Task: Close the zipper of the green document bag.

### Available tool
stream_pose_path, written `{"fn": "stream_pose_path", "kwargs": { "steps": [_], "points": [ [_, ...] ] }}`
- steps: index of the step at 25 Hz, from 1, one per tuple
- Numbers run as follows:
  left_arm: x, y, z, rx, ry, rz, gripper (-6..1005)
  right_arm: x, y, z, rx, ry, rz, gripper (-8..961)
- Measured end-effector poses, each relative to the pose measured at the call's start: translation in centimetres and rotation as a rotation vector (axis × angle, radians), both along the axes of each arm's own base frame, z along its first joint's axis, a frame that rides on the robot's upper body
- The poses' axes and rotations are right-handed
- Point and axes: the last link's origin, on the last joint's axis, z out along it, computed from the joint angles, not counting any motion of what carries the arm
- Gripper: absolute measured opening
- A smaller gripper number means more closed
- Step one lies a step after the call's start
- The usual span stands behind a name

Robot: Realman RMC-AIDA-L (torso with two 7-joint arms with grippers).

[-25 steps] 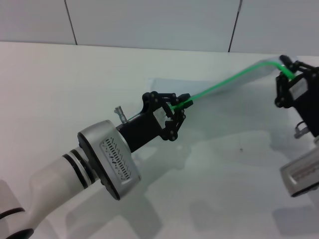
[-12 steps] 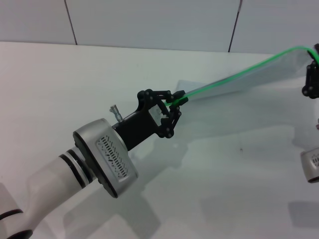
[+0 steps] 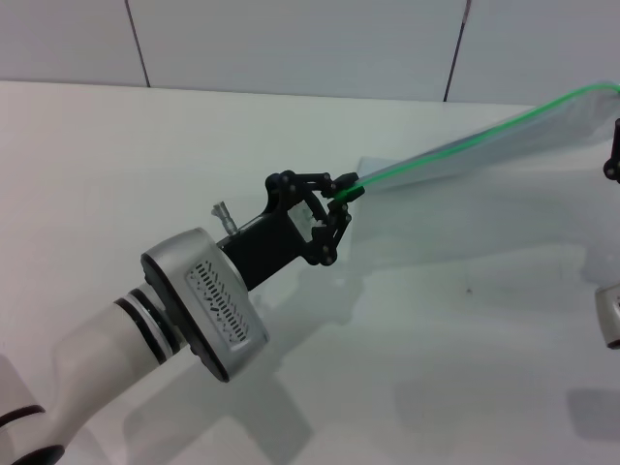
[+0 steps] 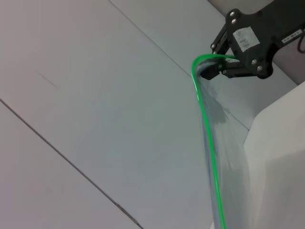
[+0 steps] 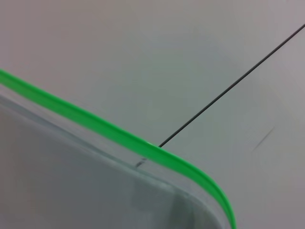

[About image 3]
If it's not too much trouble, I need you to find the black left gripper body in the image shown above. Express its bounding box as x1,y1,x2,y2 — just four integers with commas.
217,169,322,293

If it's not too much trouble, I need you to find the clear green-zip document bag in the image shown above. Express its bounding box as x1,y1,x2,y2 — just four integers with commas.
356,81,620,190

